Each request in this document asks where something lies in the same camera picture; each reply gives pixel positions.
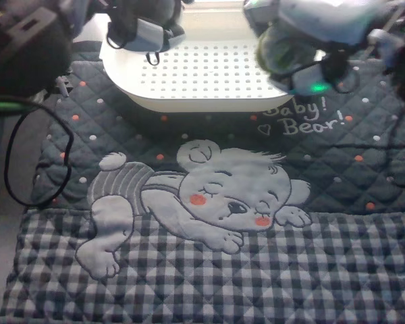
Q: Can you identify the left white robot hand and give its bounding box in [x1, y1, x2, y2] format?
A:
[67, 0, 186, 65]

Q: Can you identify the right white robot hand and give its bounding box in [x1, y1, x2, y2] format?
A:
[242, 0, 372, 96]

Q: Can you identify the green cream toy cake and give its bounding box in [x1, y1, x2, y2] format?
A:
[256, 25, 321, 74]

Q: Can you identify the white perforated plastic tray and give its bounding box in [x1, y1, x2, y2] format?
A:
[99, 0, 300, 113]

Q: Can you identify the grey quilt with bear print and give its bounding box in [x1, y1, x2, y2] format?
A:
[0, 40, 405, 324]

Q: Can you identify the thick black cable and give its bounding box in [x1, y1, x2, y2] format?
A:
[0, 96, 76, 208]

